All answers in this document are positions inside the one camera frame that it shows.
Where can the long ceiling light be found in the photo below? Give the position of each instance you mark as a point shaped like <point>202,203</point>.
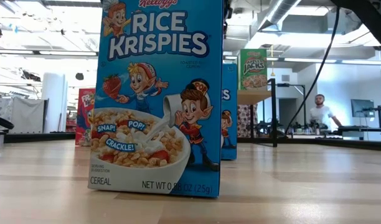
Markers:
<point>318,60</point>

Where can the white cylinder column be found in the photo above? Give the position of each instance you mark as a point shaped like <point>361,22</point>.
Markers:
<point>55,102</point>

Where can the person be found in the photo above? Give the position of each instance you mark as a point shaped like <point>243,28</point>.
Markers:
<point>321,113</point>

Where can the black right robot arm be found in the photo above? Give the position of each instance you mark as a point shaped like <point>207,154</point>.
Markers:
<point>374,18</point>

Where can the white draped table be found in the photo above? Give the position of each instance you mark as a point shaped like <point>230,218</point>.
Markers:
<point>25,115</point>

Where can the silver ventilation duct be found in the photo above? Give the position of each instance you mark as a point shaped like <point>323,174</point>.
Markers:
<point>280,9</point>

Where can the green Apple Jacks cereal box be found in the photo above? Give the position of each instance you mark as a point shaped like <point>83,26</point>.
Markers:
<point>253,70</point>

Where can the dotted patterned panel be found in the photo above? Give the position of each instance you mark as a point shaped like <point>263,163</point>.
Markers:
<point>245,121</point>

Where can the black desk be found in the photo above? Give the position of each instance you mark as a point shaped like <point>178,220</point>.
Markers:
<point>358,129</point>

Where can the blue Rice Krispies cereal box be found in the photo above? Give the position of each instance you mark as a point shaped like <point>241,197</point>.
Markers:
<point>159,93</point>
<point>229,130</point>

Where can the computer monitor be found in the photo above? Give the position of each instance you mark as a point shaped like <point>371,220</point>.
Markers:
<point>363,108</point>

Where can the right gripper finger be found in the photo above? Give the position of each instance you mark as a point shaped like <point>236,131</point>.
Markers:
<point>228,9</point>

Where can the red Froot Loops cereal box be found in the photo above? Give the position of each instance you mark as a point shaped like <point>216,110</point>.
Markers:
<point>83,124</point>

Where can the wooden shelf with black legs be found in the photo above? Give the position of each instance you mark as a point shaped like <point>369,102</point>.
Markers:
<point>252,97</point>

